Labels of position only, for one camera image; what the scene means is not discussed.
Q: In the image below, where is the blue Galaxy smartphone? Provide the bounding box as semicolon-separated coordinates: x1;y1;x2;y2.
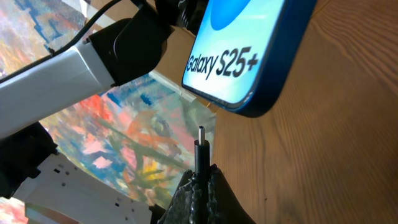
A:
182;0;317;118

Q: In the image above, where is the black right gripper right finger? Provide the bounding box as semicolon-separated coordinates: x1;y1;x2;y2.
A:
207;164;255;224

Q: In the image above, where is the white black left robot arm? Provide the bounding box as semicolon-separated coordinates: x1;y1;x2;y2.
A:
1;1;215;223

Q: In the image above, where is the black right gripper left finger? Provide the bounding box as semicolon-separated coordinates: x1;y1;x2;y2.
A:
157;170;199;224

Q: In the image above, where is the black USB charging cable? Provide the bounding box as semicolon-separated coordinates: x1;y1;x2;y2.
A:
193;125;211;224

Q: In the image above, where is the colourful patterned floor mat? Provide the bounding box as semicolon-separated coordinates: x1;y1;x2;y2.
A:
0;0;217;224

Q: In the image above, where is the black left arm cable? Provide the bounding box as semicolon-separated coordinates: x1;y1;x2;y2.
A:
0;0;124;85

